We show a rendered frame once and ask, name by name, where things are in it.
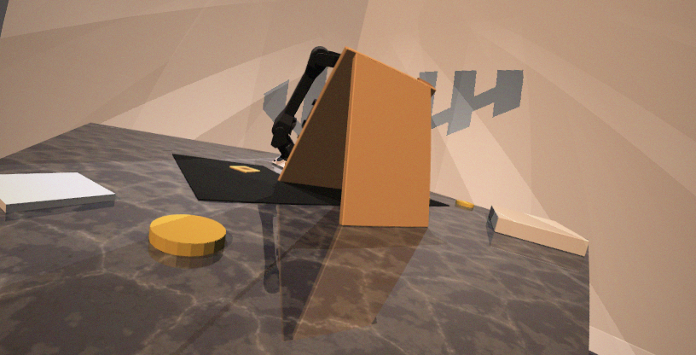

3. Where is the orange letter tile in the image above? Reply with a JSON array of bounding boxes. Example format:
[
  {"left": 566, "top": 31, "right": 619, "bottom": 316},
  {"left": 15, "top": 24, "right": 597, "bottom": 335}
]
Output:
[{"left": 230, "top": 166, "right": 260, "bottom": 173}]

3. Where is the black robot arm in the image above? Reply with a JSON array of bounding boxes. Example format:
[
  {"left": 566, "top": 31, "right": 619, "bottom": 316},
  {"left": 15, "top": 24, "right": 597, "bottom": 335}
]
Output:
[{"left": 271, "top": 46, "right": 341, "bottom": 161}]

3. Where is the beige flat slab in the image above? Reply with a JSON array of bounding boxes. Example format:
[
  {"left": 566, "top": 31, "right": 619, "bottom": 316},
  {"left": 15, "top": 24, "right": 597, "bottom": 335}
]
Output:
[{"left": 0, "top": 172, "right": 116, "bottom": 212}]

